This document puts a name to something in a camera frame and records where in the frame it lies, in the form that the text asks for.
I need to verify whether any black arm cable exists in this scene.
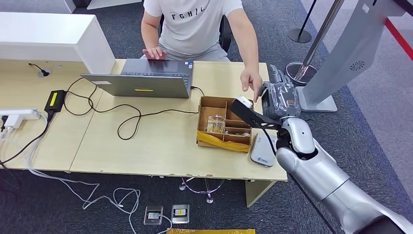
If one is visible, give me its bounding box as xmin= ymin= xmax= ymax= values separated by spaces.
xmin=260 ymin=127 xmax=279 ymax=157

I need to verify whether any white cable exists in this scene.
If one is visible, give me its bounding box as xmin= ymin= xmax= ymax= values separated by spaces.
xmin=22 ymin=110 xmax=142 ymax=234

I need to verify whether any grey kiosk stand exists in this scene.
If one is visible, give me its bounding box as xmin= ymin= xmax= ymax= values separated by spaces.
xmin=296 ymin=0 xmax=413 ymax=113

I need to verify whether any floor socket with white plug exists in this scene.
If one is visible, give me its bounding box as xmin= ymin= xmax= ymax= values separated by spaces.
xmin=143 ymin=205 xmax=164 ymax=226

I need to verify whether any black office chair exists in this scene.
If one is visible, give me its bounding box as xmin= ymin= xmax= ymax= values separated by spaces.
xmin=158 ymin=13 xmax=234 ymax=52

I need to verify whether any wooden divided organizer box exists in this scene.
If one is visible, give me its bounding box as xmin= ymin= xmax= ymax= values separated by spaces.
xmin=196 ymin=96 xmax=254 ymax=153

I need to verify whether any yellow package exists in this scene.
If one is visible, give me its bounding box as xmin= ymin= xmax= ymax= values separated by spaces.
xmin=167 ymin=228 xmax=256 ymax=234

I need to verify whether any red barrier belt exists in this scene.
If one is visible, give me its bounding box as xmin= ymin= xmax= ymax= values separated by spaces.
xmin=384 ymin=18 xmax=413 ymax=62

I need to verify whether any black laptop charging cable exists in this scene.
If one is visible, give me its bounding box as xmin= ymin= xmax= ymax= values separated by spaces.
xmin=62 ymin=77 xmax=206 ymax=141

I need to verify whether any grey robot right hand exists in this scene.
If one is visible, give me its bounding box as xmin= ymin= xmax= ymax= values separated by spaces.
xmin=260 ymin=64 xmax=301 ymax=122

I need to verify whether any person's left hand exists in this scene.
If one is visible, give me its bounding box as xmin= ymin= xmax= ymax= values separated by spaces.
xmin=240 ymin=68 xmax=263 ymax=103

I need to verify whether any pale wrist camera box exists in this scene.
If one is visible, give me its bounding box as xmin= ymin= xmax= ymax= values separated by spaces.
xmin=235 ymin=96 xmax=254 ymax=109

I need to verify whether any black stanchion post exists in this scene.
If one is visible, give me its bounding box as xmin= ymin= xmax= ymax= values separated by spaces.
xmin=287 ymin=0 xmax=318 ymax=44

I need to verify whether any grey laptop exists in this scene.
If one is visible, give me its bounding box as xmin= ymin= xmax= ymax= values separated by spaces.
xmin=80 ymin=58 xmax=194 ymax=99

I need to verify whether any white charger plug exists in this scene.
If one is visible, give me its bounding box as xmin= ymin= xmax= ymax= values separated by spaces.
xmin=2 ymin=115 xmax=22 ymax=130

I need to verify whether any floor socket with yellow label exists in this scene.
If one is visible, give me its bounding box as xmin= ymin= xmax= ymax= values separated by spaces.
xmin=170 ymin=204 xmax=190 ymax=225

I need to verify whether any black laptop power adapter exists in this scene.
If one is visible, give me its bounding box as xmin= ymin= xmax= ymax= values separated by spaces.
xmin=43 ymin=90 xmax=66 ymax=114

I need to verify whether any person's right hand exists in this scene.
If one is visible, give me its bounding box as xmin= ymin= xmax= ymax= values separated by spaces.
xmin=142 ymin=46 xmax=168 ymax=61

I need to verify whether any black mains cable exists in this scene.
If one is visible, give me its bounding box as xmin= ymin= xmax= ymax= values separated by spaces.
xmin=0 ymin=111 xmax=55 ymax=167

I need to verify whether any yellow tape strip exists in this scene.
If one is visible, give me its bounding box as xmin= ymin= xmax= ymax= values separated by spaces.
xmin=197 ymin=130 xmax=252 ymax=153

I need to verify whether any white background furniture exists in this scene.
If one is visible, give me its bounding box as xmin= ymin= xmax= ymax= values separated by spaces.
xmin=0 ymin=0 xmax=75 ymax=14

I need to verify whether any white counter block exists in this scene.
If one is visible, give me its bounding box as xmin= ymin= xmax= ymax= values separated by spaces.
xmin=0 ymin=12 xmax=116 ymax=75

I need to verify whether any desk grommet with black cable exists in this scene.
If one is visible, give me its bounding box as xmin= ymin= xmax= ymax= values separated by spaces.
xmin=27 ymin=62 xmax=52 ymax=78

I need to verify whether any desk leg panel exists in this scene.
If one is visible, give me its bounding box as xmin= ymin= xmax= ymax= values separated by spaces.
xmin=244 ymin=179 xmax=277 ymax=208

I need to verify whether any person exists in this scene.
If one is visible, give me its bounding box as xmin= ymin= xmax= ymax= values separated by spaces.
xmin=141 ymin=0 xmax=263 ymax=103

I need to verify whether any chrome stanchion post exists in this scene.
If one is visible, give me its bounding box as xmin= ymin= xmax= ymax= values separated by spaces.
xmin=284 ymin=0 xmax=344 ymax=86

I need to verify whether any white power strip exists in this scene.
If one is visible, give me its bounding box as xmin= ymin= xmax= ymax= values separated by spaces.
xmin=0 ymin=108 xmax=40 ymax=122

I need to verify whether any chrome stool base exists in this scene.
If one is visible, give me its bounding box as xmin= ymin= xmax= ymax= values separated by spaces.
xmin=178 ymin=177 xmax=225 ymax=204

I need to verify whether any grey white card reader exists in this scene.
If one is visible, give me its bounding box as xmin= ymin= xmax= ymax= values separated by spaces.
xmin=250 ymin=132 xmax=279 ymax=168

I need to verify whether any black camera bracket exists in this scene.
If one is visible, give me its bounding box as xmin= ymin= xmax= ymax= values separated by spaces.
xmin=229 ymin=98 xmax=283 ymax=131

